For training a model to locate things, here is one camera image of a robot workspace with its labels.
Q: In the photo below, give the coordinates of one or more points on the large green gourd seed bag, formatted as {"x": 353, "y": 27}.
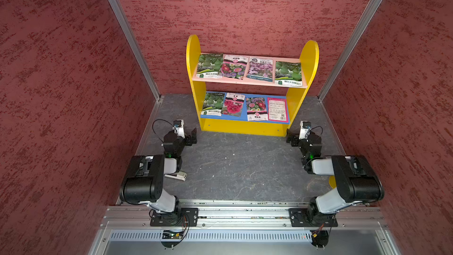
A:
{"x": 288, "y": 74}

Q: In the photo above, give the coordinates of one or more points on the corner aluminium post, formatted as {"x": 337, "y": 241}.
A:
{"x": 132, "y": 41}
{"x": 366, "y": 17}

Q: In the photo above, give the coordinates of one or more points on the left corner aluminium post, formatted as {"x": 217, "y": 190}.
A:
{"x": 132, "y": 41}

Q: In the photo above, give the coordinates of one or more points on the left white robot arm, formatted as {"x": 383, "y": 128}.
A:
{"x": 143, "y": 183}

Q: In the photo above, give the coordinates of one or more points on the yellow wooden shelf unit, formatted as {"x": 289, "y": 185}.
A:
{"x": 309, "y": 58}

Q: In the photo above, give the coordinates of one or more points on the mixed flower seed bag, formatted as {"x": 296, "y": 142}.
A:
{"x": 256, "y": 109}

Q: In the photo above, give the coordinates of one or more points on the red dahlia seed bag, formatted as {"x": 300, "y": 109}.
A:
{"x": 233, "y": 104}

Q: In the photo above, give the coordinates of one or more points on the pink back-side seed bag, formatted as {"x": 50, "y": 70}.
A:
{"x": 277, "y": 110}

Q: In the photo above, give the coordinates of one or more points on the pink zinnia seed bag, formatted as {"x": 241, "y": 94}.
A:
{"x": 234, "y": 66}

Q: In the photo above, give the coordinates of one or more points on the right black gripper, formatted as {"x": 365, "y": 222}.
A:
{"x": 295, "y": 140}

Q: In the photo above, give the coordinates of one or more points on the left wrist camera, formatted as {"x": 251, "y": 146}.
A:
{"x": 178, "y": 126}

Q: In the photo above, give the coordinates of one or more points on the right corner aluminium post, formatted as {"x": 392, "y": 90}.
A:
{"x": 366, "y": 17}

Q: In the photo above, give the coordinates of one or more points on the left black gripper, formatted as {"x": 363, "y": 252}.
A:
{"x": 188, "y": 139}

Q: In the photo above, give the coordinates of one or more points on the purple flower seed bag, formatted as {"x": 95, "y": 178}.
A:
{"x": 261, "y": 69}

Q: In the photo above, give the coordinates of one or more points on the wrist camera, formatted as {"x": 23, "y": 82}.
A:
{"x": 178, "y": 126}
{"x": 305, "y": 128}

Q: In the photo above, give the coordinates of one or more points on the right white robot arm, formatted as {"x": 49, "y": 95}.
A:
{"x": 356, "y": 181}

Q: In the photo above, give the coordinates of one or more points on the yellow pencil cup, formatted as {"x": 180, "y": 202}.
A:
{"x": 332, "y": 182}

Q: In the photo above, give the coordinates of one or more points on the green gourd bag lower shelf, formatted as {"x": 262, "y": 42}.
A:
{"x": 213, "y": 104}

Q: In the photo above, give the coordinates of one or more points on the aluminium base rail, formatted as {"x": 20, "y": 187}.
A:
{"x": 223, "y": 214}

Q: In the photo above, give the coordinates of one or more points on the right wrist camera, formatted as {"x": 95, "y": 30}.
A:
{"x": 305, "y": 128}

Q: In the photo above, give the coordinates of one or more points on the silver stapler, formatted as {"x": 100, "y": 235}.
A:
{"x": 177, "y": 175}

